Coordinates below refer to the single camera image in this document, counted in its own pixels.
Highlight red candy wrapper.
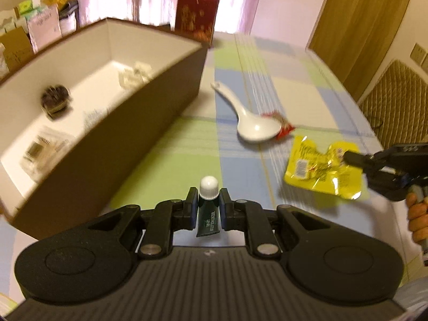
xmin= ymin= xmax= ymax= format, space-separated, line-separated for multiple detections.
xmin=261 ymin=111 xmax=296 ymax=141

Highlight dark velvet scrunchie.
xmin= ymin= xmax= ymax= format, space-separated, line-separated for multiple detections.
xmin=40 ymin=85 xmax=71 ymax=118

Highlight brown cardboard box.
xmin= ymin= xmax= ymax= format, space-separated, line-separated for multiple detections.
xmin=0 ymin=17 xmax=208 ymax=241

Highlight white ceramic spoon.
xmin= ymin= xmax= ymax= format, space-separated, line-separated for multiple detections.
xmin=211 ymin=82 xmax=283 ymax=144

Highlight clear plastic wrapper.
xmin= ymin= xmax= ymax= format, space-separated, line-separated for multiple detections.
xmin=118 ymin=61 xmax=154 ymax=89

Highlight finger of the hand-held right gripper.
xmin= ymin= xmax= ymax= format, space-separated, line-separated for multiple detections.
xmin=344 ymin=149 xmax=397 ymax=169
xmin=363 ymin=165 xmax=407 ymax=202

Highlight small cardboard box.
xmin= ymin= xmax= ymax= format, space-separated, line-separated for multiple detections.
xmin=0 ymin=27 xmax=34 ymax=72

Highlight pale paper bag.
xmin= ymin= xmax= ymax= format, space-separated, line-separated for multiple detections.
xmin=28 ymin=8 xmax=62 ymax=49

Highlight person's grey clothing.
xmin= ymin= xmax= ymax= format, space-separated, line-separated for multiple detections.
xmin=399 ymin=274 xmax=428 ymax=321

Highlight person's right hand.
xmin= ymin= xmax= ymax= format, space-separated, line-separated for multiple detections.
xmin=405 ymin=187 xmax=428 ymax=243

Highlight green and white packets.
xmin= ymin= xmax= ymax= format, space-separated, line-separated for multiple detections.
xmin=18 ymin=0 xmax=44 ymax=16

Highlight red gift box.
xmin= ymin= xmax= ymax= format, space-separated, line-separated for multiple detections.
xmin=174 ymin=0 xmax=220 ymax=48

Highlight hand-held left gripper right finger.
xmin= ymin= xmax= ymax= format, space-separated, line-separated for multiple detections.
xmin=219 ymin=189 xmax=335 ymax=259

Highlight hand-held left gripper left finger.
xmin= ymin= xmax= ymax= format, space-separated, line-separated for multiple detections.
xmin=85 ymin=187 xmax=199 ymax=259

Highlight yellow foil packet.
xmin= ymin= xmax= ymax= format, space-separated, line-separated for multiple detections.
xmin=284 ymin=135 xmax=363 ymax=200

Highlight green lip balm tube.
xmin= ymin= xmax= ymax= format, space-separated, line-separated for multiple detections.
xmin=196 ymin=175 xmax=223 ymax=238

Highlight wall light switch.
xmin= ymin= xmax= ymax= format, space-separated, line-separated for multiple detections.
xmin=411 ymin=43 xmax=427 ymax=64

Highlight wooden door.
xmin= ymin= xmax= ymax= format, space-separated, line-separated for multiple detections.
xmin=308 ymin=0 xmax=418 ymax=102

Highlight clear floss pick box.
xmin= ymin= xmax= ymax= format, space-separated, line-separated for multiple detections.
xmin=20 ymin=125 xmax=75 ymax=178

